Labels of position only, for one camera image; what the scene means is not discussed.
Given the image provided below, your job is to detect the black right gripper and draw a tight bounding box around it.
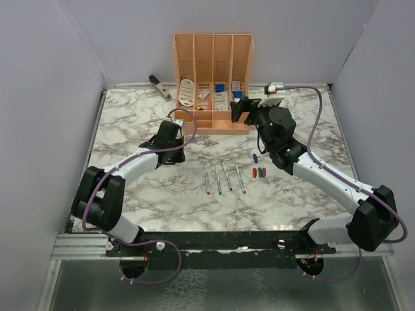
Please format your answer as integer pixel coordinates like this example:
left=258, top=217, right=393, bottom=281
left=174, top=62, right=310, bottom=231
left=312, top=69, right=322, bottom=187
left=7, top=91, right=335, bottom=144
left=230, top=97, right=277, bottom=150

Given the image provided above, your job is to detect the red white pen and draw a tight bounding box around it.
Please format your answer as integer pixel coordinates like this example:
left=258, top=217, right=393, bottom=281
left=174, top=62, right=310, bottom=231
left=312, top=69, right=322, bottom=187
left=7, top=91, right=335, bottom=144
left=204, top=165, right=211, bottom=195

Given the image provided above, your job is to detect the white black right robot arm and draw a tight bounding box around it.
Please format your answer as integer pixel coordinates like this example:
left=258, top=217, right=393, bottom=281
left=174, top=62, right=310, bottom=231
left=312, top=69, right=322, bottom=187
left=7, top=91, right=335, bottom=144
left=230, top=97, right=398, bottom=253

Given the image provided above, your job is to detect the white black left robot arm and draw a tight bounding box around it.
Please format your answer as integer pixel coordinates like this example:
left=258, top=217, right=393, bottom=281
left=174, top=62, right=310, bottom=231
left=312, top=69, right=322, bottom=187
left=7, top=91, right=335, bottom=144
left=71, top=119, right=185, bottom=256

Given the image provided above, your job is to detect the green tipped white pen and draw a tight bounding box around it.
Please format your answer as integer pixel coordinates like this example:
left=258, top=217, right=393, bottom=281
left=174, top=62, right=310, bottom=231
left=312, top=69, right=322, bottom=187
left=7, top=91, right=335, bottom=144
left=215, top=165, right=222, bottom=195

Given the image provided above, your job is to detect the pink tipped white pen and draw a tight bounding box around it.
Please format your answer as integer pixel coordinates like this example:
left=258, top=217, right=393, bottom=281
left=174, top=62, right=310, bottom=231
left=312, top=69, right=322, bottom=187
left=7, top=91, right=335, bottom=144
left=235, top=165, right=246, bottom=194

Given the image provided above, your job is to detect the blue tipped white pen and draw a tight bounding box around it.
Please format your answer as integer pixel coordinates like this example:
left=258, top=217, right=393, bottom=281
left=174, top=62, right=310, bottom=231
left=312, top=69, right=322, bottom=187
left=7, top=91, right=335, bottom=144
left=222, top=162, right=233, bottom=191

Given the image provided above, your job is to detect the blue small box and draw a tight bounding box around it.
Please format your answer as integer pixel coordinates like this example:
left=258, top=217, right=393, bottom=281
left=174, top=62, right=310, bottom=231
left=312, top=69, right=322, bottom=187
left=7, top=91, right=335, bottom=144
left=215, top=84, right=226, bottom=93

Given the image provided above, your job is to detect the peach plastic desk organizer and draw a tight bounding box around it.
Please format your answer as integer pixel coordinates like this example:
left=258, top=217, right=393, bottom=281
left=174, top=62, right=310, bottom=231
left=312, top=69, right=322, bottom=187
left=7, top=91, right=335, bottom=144
left=173, top=33, right=254, bottom=135

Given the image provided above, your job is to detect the grey black stapler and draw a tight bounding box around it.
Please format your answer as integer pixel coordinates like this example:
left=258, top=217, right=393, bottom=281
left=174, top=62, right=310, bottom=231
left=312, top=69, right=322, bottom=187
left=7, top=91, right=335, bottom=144
left=148, top=75, right=172, bottom=102

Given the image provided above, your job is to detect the white oval label card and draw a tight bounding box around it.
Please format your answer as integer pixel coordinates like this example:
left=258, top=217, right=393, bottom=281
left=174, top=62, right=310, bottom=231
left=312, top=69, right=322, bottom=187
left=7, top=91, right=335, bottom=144
left=178, top=78, right=195, bottom=107

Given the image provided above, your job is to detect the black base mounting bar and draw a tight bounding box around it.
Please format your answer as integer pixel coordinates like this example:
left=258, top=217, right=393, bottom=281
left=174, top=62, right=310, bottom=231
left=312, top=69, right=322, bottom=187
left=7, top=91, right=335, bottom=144
left=106, top=221, right=336, bottom=270

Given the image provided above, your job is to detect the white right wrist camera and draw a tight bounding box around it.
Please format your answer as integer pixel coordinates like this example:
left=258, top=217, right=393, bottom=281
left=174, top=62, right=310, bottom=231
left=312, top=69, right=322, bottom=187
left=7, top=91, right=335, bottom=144
left=258, top=82, right=287, bottom=107

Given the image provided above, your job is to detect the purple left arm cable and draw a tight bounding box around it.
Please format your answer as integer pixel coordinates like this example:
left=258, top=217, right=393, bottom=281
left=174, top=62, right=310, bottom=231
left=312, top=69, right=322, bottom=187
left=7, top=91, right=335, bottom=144
left=80, top=109, right=198, bottom=286

